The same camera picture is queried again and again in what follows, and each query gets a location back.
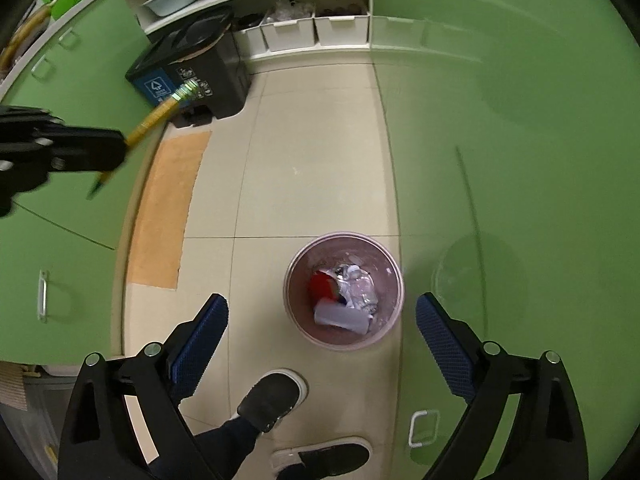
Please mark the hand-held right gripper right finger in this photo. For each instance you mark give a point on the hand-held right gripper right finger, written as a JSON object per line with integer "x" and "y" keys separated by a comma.
{"x": 445, "y": 350}

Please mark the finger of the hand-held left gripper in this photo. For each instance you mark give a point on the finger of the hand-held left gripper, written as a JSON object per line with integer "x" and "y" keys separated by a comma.
{"x": 90, "y": 150}
{"x": 30, "y": 116}

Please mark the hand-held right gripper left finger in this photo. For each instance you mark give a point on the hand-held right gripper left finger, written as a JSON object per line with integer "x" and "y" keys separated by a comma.
{"x": 197, "y": 350}

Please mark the yellow pencil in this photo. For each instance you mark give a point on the yellow pencil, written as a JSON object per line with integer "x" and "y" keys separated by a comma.
{"x": 150, "y": 120}

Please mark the aluminium foil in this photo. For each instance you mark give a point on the aluminium foil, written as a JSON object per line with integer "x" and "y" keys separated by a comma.
{"x": 360, "y": 290}

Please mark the pink trash bin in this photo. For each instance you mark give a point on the pink trash bin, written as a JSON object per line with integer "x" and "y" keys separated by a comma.
{"x": 299, "y": 310}

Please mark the black and white shoe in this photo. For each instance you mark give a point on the black and white shoe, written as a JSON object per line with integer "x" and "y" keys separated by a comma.
{"x": 270, "y": 397}
{"x": 325, "y": 455}

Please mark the green tall cabinet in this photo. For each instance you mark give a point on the green tall cabinet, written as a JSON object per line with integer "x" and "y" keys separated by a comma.
{"x": 75, "y": 240}

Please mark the yellow pole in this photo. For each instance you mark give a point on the yellow pole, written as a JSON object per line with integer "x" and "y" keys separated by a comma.
{"x": 30, "y": 25}

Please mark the person's left leg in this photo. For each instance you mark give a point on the person's left leg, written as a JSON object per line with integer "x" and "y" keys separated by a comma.
{"x": 220, "y": 442}

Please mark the orange floor mat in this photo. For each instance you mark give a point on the orange floor mat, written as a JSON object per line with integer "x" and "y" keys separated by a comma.
{"x": 165, "y": 210}

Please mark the black recycling bin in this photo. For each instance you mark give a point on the black recycling bin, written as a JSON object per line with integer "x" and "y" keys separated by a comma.
{"x": 215, "y": 70}

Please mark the white storage bin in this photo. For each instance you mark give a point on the white storage bin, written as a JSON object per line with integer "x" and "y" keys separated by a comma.
{"x": 342, "y": 30}
{"x": 290, "y": 35}
{"x": 252, "y": 42}

